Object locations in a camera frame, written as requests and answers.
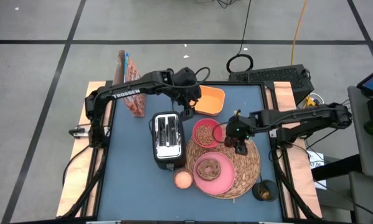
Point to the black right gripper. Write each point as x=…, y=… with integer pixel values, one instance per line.
x=237, y=130

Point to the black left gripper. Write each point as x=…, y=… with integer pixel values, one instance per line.
x=187, y=96

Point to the coral plastic bowl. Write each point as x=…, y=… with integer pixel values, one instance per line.
x=219, y=133

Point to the brown bagel half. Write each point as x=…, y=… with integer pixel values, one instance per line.
x=205, y=174

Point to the orange cereal box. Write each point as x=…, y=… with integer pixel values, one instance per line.
x=133, y=84

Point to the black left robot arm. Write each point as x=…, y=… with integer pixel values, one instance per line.
x=127, y=91

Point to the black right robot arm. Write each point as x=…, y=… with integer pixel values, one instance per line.
x=298, y=119

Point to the round woven straw placemat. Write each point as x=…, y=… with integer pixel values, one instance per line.
x=245, y=168

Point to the yellow plastic bin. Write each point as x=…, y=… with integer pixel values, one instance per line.
x=211, y=101

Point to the toasted oat cereal heap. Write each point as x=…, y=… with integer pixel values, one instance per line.
x=205, y=135

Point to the pink plastic plate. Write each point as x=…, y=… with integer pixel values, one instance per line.
x=223, y=183

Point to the black mesh utensil holder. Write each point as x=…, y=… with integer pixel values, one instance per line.
x=256, y=189

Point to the black two-slot toaster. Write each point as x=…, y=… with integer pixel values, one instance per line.
x=169, y=155

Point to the wooden table side board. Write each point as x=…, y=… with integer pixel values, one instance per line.
x=298, y=161
x=77, y=174

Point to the orange faceted plastic cup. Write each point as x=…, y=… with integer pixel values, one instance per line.
x=174, y=180

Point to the white paper sheet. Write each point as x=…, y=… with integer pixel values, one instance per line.
x=317, y=161

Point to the yellow power plug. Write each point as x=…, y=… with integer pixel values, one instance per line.
x=309, y=101

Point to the silver black clamp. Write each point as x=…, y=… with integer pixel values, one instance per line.
x=78, y=132

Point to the grey side desk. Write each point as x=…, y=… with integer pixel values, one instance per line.
x=366, y=155

